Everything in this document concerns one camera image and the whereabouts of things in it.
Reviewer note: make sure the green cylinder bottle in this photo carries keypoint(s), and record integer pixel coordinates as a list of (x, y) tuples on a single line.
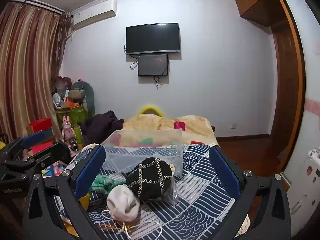
[(78, 135)]

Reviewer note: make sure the brown wooden wardrobe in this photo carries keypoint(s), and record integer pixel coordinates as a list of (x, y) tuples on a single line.
[(282, 80)]

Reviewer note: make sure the white wardrobe sliding door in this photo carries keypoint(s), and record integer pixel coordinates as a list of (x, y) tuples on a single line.
[(305, 130)]

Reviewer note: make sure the white air conditioner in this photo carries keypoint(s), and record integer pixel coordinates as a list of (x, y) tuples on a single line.
[(96, 13)]

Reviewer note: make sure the small white fan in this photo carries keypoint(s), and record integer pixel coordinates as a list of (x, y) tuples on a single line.
[(56, 99)]

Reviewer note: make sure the green plush dinosaur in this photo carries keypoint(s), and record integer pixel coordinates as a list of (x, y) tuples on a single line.
[(86, 97)]

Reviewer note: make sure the brown striped curtain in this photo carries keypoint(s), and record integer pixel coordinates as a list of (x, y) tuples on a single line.
[(27, 67)]

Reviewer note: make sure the red box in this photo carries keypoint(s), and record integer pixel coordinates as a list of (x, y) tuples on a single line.
[(38, 125)]

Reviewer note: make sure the pink box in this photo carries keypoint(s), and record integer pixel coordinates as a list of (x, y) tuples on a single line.
[(42, 148)]

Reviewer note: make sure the green knit cloth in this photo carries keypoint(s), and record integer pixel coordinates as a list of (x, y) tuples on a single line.
[(102, 183)]

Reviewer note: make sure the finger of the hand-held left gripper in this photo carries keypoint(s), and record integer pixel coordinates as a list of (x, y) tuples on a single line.
[(56, 152), (35, 138)]

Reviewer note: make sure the dark clothes pile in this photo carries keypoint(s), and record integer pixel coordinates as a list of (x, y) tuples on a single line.
[(102, 126)]

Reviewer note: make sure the pink rabbit toy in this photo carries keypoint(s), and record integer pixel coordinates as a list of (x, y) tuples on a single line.
[(67, 128)]

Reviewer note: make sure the large black wall television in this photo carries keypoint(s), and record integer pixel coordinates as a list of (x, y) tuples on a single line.
[(152, 38)]

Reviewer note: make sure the white knit hat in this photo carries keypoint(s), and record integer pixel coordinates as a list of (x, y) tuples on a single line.
[(122, 202)]

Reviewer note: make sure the small black wall monitor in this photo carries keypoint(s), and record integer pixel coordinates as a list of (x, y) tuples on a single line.
[(152, 65)]

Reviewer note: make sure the yellow printed blanket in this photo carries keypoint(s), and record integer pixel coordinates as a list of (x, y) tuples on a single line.
[(160, 123)]

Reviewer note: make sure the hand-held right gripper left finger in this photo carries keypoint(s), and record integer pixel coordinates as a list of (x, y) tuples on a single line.
[(89, 172)]

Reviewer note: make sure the clear plastic storage box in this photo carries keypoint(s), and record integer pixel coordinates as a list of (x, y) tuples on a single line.
[(145, 152)]

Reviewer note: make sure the white wall socket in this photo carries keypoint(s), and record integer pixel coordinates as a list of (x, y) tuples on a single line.
[(232, 126)]

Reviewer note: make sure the yellow chair back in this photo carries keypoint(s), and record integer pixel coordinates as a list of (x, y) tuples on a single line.
[(150, 109)]

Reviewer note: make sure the blue patterned bed sheet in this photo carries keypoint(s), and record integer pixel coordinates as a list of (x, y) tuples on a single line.
[(200, 205)]

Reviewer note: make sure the green box of clutter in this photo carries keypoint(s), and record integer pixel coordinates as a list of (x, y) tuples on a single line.
[(73, 116)]

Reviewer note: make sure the small yellow object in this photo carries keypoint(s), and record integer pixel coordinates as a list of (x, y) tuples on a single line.
[(85, 202)]

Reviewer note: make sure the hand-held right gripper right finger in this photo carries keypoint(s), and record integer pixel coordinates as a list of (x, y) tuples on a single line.
[(225, 172)]

